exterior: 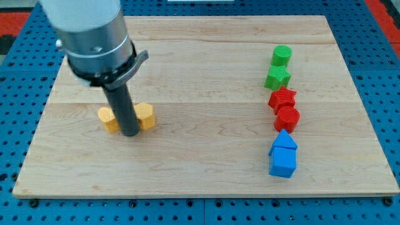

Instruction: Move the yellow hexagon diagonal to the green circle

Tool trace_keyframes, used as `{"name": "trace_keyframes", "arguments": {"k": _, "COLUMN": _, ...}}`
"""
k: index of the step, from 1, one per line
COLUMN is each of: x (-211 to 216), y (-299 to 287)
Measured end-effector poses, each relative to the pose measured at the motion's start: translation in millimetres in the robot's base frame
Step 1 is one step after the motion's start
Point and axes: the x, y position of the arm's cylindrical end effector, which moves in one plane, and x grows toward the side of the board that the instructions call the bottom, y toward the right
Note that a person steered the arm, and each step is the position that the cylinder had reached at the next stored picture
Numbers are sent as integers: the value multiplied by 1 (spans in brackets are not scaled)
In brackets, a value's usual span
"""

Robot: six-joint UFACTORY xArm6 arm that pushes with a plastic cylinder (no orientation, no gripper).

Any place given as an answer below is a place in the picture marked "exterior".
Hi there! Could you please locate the wooden board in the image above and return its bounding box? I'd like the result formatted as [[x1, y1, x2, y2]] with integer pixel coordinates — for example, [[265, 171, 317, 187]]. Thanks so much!
[[13, 16, 399, 199]]

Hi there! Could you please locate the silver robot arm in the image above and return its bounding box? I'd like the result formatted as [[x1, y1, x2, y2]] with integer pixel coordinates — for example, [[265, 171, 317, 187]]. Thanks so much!
[[40, 0, 149, 136]]

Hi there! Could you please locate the green cylinder block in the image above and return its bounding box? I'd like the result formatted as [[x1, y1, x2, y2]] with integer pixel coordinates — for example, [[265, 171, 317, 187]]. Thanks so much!
[[271, 45, 292, 67]]

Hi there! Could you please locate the yellow pentagon block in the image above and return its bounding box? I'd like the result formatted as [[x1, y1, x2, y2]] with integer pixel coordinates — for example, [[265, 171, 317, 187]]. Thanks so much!
[[97, 107, 119, 133]]

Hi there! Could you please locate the yellow hexagon block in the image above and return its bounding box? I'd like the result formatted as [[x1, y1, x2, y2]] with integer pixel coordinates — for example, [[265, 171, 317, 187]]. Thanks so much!
[[134, 102, 156, 131]]

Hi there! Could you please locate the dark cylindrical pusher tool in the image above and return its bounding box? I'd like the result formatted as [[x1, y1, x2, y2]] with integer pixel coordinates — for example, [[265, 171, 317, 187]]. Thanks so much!
[[102, 84, 140, 136]]

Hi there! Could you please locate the blue triangle block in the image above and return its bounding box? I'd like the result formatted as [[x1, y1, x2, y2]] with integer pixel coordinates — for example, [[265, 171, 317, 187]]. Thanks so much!
[[268, 129, 298, 156]]

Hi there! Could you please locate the blue cube block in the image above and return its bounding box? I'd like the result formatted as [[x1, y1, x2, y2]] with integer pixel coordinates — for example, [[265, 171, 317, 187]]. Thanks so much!
[[269, 147, 297, 178]]

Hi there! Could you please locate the green star block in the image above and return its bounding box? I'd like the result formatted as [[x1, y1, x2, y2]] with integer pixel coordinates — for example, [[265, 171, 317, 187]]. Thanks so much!
[[264, 65, 291, 91]]

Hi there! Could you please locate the red star block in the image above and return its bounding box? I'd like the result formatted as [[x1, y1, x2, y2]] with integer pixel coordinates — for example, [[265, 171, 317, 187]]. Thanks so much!
[[268, 86, 297, 115]]

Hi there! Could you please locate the red cylinder block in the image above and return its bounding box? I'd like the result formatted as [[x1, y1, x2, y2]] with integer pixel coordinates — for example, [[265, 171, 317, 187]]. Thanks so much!
[[274, 106, 301, 133]]

